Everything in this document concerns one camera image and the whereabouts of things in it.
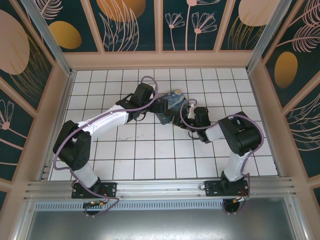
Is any starry night print tin box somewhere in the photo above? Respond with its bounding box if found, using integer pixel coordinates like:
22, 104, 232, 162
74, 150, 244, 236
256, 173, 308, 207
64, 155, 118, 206
155, 89, 190, 125

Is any grey metal sheet shelf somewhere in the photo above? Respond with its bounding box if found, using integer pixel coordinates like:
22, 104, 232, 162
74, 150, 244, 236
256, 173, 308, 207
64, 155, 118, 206
23, 209, 305, 240

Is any right gripper thin black cable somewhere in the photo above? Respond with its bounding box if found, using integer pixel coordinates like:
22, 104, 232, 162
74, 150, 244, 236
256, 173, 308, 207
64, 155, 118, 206
187, 129, 201, 141

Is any aluminium side rail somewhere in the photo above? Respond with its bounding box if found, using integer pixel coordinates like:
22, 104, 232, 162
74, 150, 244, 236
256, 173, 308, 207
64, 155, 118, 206
247, 71, 286, 177
39, 71, 77, 181

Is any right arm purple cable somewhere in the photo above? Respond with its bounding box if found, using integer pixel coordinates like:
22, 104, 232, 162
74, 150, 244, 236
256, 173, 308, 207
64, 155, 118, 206
180, 99, 263, 216

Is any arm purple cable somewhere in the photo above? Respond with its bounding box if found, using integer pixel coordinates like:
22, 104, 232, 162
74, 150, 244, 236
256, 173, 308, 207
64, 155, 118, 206
53, 75, 160, 218
180, 99, 263, 216

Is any aluminium mounting rail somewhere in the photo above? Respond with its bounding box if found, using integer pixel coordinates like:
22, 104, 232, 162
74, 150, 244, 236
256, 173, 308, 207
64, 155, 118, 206
23, 176, 298, 201

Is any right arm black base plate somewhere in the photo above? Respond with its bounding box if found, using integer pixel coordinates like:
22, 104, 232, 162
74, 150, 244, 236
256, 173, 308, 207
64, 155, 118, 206
204, 180, 251, 198

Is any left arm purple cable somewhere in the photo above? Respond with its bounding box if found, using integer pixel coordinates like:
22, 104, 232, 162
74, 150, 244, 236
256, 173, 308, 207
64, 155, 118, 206
53, 75, 160, 218

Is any slotted grey cable duct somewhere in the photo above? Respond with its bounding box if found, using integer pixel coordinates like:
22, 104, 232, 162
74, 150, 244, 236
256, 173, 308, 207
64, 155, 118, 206
33, 199, 292, 211

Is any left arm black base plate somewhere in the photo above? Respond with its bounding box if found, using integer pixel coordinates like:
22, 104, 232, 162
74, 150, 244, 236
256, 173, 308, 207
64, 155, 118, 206
71, 182, 118, 200

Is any aluminium corner post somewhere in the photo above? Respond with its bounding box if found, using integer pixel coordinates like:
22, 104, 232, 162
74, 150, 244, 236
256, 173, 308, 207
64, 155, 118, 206
19, 0, 77, 79
245, 0, 305, 74

